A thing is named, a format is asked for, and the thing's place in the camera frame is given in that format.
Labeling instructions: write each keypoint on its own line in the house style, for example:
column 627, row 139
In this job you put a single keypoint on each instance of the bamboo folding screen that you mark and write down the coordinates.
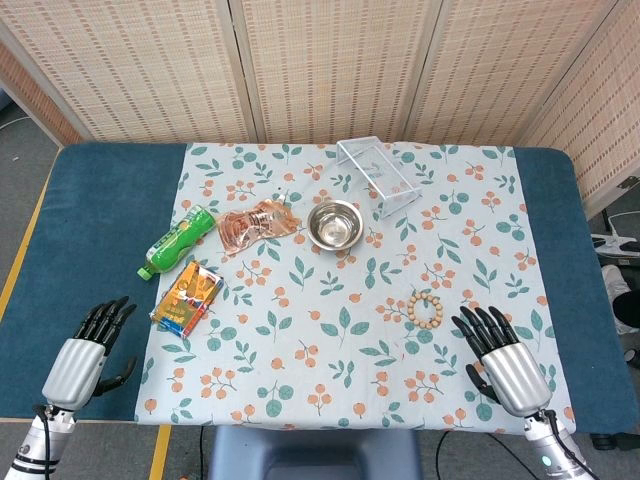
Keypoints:
column 325, row 65

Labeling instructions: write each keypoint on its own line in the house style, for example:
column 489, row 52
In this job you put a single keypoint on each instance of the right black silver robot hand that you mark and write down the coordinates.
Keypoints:
column 515, row 375

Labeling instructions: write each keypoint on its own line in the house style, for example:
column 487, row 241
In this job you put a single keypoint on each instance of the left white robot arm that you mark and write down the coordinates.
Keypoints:
column 35, row 445

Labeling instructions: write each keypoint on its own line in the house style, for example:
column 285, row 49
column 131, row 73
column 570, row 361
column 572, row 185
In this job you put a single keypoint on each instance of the stainless steel bowl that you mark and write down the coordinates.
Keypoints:
column 334, row 227

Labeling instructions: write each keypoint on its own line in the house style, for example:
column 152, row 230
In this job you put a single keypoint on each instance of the white star chair base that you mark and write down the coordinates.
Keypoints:
column 617, row 246

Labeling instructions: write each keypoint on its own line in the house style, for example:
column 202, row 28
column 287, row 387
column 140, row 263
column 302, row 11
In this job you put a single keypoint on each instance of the colourful orange snack pack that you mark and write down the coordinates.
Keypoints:
column 187, row 297

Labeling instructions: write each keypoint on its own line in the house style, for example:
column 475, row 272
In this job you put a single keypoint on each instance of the floral leaf print tablecloth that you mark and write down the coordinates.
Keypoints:
column 310, row 360

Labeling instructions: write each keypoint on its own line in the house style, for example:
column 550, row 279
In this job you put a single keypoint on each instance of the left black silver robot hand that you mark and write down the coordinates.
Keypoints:
column 75, row 367

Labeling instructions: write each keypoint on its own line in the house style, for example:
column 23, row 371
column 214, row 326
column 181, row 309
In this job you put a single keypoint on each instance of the orange foil snack pouch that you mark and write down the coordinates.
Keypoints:
column 250, row 225

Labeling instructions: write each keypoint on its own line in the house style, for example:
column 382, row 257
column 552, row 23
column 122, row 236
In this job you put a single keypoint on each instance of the metal screen hinge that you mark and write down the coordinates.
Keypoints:
column 624, row 184

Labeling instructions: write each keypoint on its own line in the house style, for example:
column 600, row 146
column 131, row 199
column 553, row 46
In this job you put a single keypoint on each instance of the clear plastic box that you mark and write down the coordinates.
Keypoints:
column 395, row 192

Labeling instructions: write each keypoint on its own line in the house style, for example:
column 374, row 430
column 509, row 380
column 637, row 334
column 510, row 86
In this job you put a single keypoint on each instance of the white and black equipment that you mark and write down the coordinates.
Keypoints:
column 617, row 290

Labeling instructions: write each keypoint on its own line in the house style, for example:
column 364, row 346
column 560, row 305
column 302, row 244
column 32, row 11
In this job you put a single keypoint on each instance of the green plastic drink bottle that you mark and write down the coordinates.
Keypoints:
column 175, row 242

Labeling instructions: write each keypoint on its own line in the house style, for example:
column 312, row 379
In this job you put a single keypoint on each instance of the blue table cover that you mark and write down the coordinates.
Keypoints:
column 90, row 200

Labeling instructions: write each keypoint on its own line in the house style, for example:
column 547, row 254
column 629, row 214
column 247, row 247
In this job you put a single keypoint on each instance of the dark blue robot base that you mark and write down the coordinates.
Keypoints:
column 310, row 452

